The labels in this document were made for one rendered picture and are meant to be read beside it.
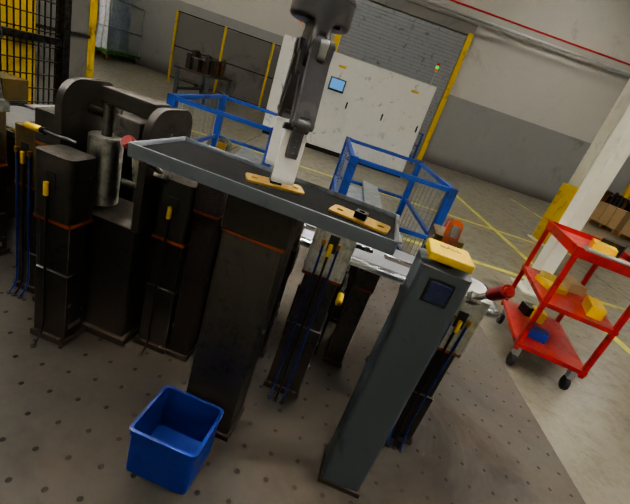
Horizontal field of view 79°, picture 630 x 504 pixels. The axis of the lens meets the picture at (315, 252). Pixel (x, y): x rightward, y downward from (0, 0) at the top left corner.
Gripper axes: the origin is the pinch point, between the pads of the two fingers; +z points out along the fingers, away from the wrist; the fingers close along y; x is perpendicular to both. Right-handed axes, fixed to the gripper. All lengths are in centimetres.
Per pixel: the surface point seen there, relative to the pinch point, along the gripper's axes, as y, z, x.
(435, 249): -12.2, 4.2, -20.6
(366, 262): 14.5, 19.9, -26.0
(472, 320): -5.2, 18.2, -39.5
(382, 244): -13.8, 4.5, -12.1
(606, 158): 249, -32, -347
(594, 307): 104, 60, -234
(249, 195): -6.4, 4.6, 3.9
